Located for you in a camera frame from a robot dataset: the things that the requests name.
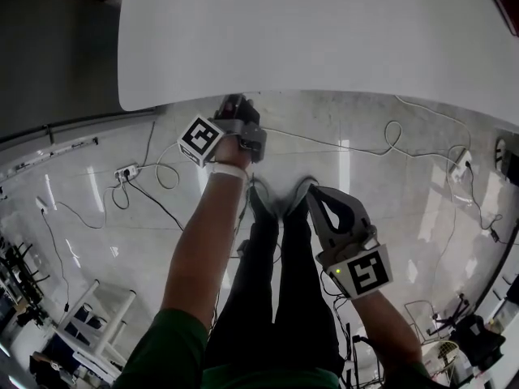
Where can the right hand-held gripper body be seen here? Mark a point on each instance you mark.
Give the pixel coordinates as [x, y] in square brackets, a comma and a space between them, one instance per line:
[365, 272]

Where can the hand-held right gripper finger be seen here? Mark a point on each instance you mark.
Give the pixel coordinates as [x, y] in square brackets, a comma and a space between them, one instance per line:
[318, 217]
[354, 213]

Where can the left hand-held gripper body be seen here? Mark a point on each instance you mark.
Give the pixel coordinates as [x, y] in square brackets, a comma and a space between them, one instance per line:
[198, 138]

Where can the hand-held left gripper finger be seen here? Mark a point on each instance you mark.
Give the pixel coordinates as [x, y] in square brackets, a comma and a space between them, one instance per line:
[247, 112]

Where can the person's left forearm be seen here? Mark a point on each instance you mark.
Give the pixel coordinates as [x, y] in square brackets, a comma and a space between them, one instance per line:
[198, 249]

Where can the person's right forearm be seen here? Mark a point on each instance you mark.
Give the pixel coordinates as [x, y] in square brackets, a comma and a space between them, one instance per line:
[385, 326]

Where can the white desk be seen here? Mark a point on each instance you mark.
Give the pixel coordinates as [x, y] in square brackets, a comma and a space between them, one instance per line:
[304, 35]

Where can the person's left hand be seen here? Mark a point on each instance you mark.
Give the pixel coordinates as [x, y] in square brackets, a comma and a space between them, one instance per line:
[233, 154]

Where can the person's right shoe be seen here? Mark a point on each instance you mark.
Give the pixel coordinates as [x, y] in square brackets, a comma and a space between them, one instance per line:
[296, 201]

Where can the white wristband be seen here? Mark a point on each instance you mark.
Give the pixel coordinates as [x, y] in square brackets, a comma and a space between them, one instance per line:
[229, 172]

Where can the person's left shoe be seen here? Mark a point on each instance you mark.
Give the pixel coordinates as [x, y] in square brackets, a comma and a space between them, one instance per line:
[265, 199]

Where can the white power strip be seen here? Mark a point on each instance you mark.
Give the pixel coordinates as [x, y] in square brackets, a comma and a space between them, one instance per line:
[463, 161]
[126, 172]

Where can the person's black trousers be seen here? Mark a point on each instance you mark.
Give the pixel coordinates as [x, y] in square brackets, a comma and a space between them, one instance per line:
[259, 290]

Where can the black office chair base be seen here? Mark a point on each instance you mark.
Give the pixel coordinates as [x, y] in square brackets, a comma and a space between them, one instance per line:
[452, 314]

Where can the yellow tennis racket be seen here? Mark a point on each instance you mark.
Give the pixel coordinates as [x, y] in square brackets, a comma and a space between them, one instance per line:
[448, 355]

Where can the black power adapter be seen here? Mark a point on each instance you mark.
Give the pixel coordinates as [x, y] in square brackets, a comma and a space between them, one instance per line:
[494, 233]

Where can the person's green shirt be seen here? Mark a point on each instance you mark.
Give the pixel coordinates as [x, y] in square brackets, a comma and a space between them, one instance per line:
[162, 355]

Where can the white wooden stool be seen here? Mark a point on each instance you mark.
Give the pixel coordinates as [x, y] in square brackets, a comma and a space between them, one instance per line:
[97, 326]

